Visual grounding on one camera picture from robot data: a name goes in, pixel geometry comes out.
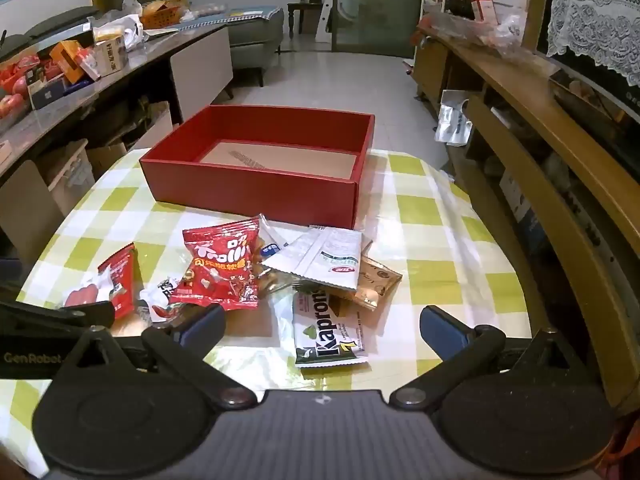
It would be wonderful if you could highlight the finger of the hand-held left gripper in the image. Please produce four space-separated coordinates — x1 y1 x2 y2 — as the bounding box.
0 301 116 325

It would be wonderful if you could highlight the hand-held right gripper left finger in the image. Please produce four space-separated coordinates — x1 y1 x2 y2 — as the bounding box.
50 304 253 408

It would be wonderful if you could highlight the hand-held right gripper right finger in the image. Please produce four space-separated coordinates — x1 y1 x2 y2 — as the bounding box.
389 305 596 407

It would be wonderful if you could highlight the white black candy wrapper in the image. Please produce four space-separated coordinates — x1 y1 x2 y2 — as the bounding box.
139 277 187 324

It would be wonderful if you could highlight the large red snack packet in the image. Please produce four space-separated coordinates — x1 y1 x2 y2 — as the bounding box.
169 215 264 312

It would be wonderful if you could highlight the small red white packet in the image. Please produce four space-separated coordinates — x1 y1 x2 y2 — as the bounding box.
62 242 138 322

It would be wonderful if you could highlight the brown snack packet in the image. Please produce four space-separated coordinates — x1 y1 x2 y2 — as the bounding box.
330 255 404 312

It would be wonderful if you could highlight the clear corn puff packet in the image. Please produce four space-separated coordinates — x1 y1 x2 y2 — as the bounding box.
257 215 302 297

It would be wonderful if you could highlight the green white snack packet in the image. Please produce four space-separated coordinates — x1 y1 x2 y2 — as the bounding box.
292 282 371 369

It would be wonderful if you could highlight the white sachet packet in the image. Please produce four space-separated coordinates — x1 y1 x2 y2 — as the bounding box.
260 226 364 292

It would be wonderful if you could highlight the red cardboard box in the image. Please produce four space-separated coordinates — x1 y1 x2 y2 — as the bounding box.
139 105 376 229

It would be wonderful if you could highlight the beige board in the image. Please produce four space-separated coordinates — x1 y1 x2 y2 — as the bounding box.
0 160 67 263

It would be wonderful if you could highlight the white storage box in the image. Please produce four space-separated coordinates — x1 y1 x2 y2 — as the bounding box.
40 140 97 217

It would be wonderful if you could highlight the brown cardboard box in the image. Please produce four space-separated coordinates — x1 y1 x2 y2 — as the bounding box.
85 102 174 177

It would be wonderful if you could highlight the silver foil bag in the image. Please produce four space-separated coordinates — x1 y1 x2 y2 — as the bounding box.
434 90 474 147

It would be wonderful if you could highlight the dark blue box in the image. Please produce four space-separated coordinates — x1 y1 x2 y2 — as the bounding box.
27 72 69 111

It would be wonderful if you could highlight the pile of red packets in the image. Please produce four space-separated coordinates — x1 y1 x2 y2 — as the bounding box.
0 55 66 122

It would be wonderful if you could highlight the wooden shelf unit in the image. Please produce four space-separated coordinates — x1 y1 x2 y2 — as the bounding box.
412 25 640 413

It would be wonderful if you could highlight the orange carton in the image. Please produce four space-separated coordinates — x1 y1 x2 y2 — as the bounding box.
49 40 87 85

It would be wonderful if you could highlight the white carton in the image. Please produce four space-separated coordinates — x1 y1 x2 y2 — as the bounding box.
92 40 130 78

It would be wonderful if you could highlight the grey sofa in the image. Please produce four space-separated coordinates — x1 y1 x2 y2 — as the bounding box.
227 7 286 87

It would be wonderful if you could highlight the grey printer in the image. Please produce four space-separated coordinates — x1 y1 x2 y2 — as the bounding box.
0 7 102 47

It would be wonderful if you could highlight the white plastic bag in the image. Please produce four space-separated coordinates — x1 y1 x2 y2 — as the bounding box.
92 14 147 52

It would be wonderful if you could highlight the crumpled clear plastic bag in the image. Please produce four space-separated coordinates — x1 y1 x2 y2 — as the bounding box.
430 10 527 57

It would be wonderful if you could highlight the orange basket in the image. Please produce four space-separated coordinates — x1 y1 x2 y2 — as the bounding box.
140 0 184 29

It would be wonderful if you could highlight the white lace curtain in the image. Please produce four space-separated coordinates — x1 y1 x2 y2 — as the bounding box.
546 0 640 73

